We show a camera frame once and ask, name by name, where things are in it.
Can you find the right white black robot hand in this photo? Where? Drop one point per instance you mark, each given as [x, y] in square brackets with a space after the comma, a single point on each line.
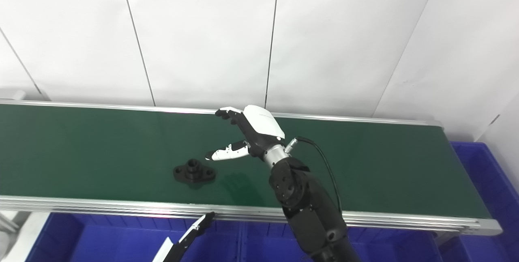
[261, 126]

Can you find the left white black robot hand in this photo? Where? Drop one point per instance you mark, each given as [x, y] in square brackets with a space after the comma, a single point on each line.
[190, 233]

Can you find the black flanged machine part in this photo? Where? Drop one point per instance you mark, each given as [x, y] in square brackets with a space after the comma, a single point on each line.
[194, 171]

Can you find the green conveyor belt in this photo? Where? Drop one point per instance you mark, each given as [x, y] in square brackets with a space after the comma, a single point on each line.
[121, 207]
[101, 148]

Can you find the blue plastic bin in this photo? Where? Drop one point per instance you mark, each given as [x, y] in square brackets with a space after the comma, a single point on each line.
[101, 241]
[385, 248]
[486, 189]

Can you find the aluminium conveyor leg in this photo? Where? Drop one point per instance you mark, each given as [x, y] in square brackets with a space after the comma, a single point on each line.
[10, 219]
[444, 238]

